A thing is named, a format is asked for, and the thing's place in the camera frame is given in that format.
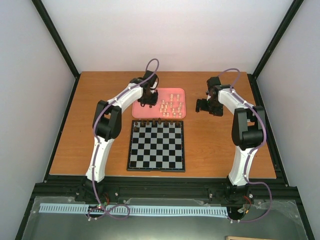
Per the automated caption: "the black white chess board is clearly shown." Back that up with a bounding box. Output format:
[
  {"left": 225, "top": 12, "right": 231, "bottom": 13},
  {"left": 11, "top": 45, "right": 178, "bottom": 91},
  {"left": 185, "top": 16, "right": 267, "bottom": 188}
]
[{"left": 126, "top": 119, "right": 186, "bottom": 173}]

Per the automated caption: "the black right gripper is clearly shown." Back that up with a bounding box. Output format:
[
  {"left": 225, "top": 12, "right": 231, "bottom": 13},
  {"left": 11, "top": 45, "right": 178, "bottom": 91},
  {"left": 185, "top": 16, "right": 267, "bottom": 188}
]
[{"left": 195, "top": 98, "right": 223, "bottom": 117}]

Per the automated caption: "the pink plastic tray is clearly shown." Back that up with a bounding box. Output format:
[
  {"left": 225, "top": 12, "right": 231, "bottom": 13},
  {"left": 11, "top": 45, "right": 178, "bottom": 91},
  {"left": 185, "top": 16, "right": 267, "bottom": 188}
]
[{"left": 132, "top": 88, "right": 187, "bottom": 119}]

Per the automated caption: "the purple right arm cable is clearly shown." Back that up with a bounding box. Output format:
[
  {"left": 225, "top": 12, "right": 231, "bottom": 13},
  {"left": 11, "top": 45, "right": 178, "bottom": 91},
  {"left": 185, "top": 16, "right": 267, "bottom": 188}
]
[{"left": 219, "top": 68, "right": 273, "bottom": 224}]

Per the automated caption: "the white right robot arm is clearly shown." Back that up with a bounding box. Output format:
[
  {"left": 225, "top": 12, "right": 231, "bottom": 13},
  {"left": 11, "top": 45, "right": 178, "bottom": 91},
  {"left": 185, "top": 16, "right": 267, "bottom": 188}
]
[{"left": 195, "top": 85, "right": 267, "bottom": 187}]

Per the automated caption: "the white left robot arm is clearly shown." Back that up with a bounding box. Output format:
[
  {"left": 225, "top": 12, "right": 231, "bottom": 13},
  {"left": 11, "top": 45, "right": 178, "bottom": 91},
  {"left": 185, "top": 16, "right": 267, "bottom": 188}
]
[{"left": 85, "top": 76, "right": 159, "bottom": 202}]

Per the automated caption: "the black aluminium frame base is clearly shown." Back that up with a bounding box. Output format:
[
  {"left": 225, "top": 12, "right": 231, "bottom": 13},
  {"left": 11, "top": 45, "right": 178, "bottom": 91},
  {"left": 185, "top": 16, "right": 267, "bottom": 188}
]
[{"left": 15, "top": 173, "right": 315, "bottom": 240}]

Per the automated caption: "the light blue cable duct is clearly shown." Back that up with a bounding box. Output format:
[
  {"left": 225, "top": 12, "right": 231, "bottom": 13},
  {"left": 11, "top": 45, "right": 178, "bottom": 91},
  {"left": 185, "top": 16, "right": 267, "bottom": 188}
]
[{"left": 38, "top": 203, "right": 228, "bottom": 218}]

